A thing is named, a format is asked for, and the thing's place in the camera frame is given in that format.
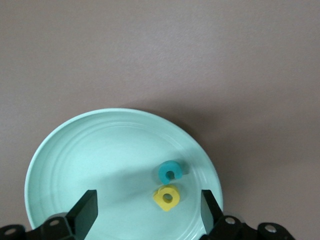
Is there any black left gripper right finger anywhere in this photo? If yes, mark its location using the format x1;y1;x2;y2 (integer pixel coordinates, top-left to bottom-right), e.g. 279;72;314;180
201;189;261;240

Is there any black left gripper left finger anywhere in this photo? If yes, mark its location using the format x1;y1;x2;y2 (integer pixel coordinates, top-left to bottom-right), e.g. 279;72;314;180
24;189;99;240

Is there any yellow foam letter a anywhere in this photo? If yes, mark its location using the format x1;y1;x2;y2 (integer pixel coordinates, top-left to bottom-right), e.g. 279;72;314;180
152;184;181;212

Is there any teal foam letter c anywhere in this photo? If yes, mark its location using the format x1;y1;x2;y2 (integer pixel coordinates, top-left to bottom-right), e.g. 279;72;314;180
158;160;190;185

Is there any green round plate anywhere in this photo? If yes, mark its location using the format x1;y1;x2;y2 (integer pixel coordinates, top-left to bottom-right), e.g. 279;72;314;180
24;107;224;240

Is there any brown table cover sheet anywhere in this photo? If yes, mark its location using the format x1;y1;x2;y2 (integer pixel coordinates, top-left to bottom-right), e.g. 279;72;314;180
0;0;320;240

